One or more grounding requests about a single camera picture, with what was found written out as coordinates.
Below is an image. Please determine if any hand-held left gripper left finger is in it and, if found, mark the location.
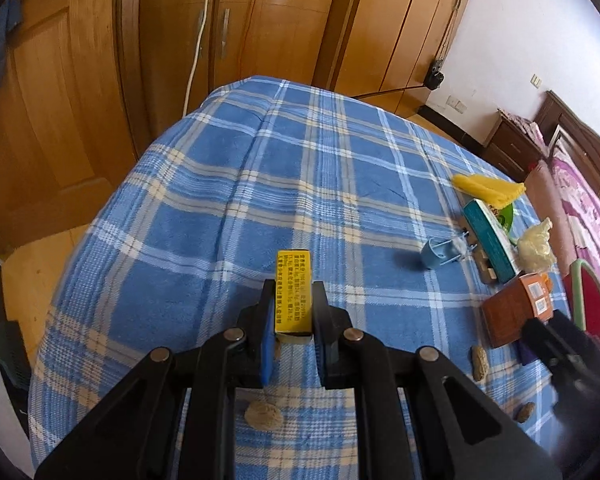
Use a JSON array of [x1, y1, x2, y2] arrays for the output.
[[34, 279, 281, 480]]

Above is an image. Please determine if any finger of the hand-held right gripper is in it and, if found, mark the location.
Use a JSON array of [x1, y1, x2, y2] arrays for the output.
[[553, 309, 600, 386], [517, 316, 597, 396]]

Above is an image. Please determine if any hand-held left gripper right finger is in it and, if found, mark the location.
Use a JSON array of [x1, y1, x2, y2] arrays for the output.
[[312, 282, 563, 480]]

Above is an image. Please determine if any red bin with green rim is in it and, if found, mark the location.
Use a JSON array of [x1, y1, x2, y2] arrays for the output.
[[565, 259, 600, 346]]

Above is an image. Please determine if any yellow cardboard box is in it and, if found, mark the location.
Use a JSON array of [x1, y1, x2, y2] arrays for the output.
[[275, 249, 315, 343]]

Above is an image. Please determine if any yellow foam fruit net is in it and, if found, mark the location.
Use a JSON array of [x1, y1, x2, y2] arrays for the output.
[[452, 174, 527, 208]]

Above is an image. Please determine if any walnut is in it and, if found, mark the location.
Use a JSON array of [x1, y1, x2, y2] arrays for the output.
[[245, 401, 283, 431]]

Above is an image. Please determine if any orange brown carton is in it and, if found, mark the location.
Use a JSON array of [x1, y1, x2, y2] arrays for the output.
[[481, 272, 553, 348]]

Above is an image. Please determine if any tan wooden piece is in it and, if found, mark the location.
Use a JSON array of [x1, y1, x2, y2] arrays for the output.
[[472, 252, 501, 286]]

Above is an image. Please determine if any crumpled clear plastic bag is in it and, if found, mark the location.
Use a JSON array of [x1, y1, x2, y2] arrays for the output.
[[517, 217, 557, 273]]

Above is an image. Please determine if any teal cardboard box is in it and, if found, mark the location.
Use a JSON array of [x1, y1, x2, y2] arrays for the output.
[[462, 199, 521, 283]]

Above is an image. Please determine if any bed with purple bedding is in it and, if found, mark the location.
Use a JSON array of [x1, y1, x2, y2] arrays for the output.
[[525, 155, 600, 341]]

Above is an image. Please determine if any green snack packet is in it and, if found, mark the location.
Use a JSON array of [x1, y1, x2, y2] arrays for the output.
[[485, 202, 515, 236]]

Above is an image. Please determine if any white framed board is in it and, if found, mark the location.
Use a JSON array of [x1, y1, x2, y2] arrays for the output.
[[550, 125, 568, 157]]

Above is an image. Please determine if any dark wooden headboard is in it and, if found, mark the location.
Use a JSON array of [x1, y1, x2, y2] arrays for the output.
[[532, 90, 600, 211]]

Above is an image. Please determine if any dark wooden nightstand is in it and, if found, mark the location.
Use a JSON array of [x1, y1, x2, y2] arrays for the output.
[[482, 109, 548, 183]]

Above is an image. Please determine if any pink floral cloth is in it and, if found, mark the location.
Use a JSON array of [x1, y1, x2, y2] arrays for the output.
[[497, 108, 551, 151]]

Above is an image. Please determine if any green plastic basket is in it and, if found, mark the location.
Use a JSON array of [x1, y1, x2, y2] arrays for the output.
[[0, 320, 31, 391]]

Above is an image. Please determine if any black hanging device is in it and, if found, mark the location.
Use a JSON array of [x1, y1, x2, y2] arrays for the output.
[[426, 60, 445, 91]]

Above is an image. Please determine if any wooden corner shelf cabinet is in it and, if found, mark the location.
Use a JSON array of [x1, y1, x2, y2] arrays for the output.
[[139, 0, 335, 141]]

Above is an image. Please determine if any wooden door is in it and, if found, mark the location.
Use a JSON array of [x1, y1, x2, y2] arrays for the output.
[[0, 0, 141, 261]]

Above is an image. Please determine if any wooden wardrobe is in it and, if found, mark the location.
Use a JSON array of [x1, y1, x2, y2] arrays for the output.
[[325, 0, 481, 116]]

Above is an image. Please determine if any white power cable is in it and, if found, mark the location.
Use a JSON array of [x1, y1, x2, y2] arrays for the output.
[[182, 0, 226, 116]]

